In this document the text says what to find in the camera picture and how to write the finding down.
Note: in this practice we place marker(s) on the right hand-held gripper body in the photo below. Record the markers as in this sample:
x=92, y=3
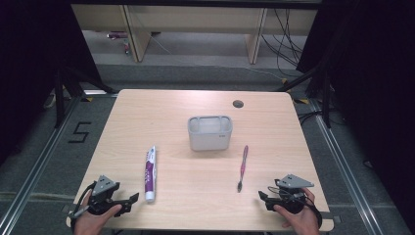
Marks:
x=290, y=194

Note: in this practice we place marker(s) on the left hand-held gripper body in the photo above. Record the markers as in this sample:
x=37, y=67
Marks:
x=103, y=187

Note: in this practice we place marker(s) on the white and purple toothpaste tube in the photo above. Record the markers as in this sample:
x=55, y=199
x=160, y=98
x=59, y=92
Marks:
x=150, y=173

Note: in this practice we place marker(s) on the pink toothbrush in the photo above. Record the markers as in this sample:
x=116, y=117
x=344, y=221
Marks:
x=243, y=168

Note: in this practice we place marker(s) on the grey plastic holder box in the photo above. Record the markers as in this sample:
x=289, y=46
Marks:
x=209, y=133

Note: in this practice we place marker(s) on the person's right hand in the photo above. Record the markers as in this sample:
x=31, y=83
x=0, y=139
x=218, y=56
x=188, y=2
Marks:
x=301, y=220

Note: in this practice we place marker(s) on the person's left hand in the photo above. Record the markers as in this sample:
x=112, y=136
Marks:
x=93, y=223

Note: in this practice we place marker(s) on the yellow floor tape marker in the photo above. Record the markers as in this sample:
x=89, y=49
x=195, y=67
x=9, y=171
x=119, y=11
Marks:
x=301, y=101
x=87, y=99

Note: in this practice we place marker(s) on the black metal stand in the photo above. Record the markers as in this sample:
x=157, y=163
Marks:
x=326, y=98
x=60, y=94

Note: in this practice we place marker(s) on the black curtain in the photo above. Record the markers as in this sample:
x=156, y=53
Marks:
x=375, y=81
x=29, y=65

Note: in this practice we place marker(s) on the small bottle on floor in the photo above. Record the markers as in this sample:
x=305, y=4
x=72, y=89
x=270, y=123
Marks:
x=126, y=46

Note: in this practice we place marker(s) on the pink object on floor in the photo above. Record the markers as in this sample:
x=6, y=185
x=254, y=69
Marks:
x=116, y=35

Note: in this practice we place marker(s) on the aluminium floor rail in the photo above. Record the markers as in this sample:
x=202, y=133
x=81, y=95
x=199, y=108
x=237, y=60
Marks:
x=36, y=169
x=345, y=169

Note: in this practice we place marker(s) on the light wooden desk frame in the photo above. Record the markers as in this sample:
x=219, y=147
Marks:
x=195, y=18

